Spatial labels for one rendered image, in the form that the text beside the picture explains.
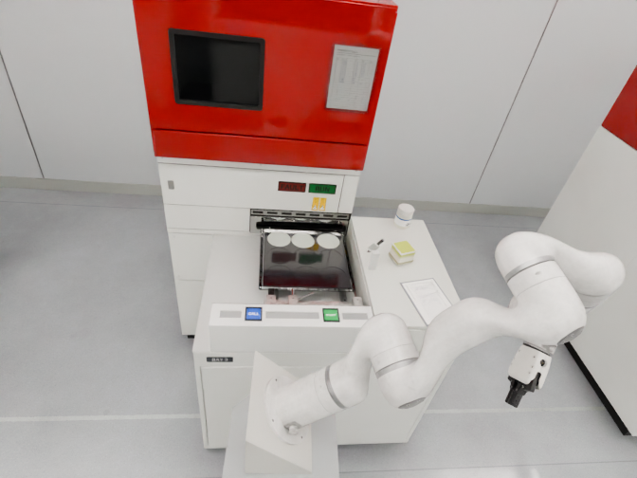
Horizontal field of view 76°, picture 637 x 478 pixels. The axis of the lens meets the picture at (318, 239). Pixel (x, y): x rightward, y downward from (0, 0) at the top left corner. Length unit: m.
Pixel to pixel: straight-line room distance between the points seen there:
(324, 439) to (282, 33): 1.26
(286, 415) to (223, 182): 0.97
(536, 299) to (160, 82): 1.28
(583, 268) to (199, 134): 1.26
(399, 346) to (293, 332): 0.46
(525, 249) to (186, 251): 1.51
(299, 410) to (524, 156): 3.21
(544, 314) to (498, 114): 2.87
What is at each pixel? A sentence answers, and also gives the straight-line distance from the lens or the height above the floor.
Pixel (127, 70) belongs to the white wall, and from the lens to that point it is 3.26.
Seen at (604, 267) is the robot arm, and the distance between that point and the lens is 0.98.
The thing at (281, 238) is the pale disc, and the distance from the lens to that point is 1.77.
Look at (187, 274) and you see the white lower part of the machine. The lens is 2.11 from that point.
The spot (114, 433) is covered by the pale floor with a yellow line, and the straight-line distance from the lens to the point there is 2.33.
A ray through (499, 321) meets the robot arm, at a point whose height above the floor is 1.44.
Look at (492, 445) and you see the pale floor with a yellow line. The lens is 2.52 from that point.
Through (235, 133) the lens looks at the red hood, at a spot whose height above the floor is 1.35.
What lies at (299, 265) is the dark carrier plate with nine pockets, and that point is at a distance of 1.66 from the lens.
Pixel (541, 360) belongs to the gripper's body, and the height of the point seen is 1.14.
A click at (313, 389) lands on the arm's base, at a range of 1.14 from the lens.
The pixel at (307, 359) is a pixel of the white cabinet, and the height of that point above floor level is 0.77.
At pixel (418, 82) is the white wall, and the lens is 3.28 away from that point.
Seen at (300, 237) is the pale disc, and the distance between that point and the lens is 1.79.
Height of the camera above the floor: 2.03
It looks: 39 degrees down
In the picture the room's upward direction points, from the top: 9 degrees clockwise
